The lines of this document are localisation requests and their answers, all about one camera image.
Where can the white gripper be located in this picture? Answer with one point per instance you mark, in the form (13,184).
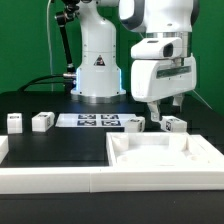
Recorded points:
(152,80)

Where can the white square table top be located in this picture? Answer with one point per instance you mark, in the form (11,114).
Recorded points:
(153,149)

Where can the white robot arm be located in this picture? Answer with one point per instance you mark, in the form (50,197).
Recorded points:
(98,78)

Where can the white fiducial marker sheet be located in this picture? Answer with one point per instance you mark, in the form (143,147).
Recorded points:
(92,120)

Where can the white U-shaped workspace fence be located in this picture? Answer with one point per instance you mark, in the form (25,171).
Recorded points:
(109,179)

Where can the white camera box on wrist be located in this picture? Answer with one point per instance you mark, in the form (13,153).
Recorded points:
(157,48)

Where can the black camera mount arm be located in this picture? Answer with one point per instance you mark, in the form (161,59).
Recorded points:
(62,18)

